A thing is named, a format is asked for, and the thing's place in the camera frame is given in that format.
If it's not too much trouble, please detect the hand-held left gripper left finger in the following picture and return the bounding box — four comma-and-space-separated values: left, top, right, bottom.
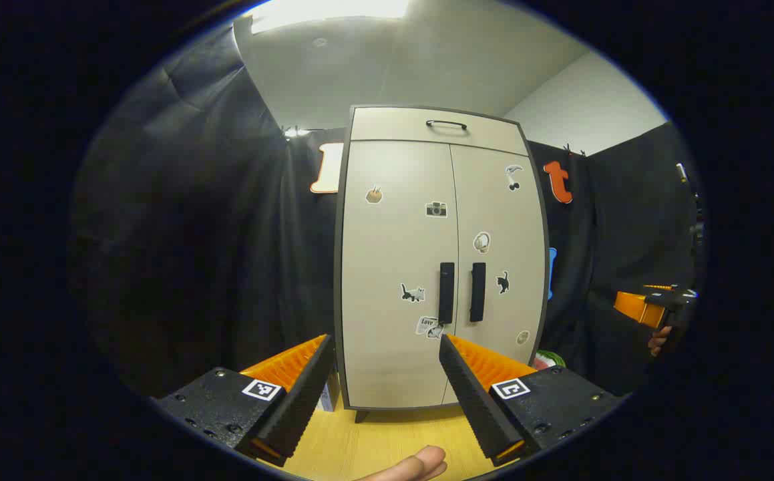
150, 334, 336, 468

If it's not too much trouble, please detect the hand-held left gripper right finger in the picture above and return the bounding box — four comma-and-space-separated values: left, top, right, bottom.
439, 334, 628, 468

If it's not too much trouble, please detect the black door handle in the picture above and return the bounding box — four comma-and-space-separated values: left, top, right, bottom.
469, 263, 487, 323
438, 263, 455, 325

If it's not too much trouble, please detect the double-door shoe cabinet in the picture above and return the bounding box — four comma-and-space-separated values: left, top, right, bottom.
333, 104, 551, 424

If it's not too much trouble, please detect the cabinet door with camera sticker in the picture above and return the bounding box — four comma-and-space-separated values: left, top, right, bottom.
341, 140, 459, 410

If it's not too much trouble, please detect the cabinet door with umbrella sticker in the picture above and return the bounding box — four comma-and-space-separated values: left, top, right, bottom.
450, 144, 548, 406

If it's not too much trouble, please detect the beige cabinet drawer front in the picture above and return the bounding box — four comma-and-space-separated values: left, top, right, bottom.
350, 107, 529, 156

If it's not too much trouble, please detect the blue and white box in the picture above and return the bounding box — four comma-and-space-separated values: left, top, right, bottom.
317, 371, 341, 412

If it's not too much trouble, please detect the black backdrop cloth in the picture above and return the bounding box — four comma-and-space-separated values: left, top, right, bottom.
69, 27, 701, 402

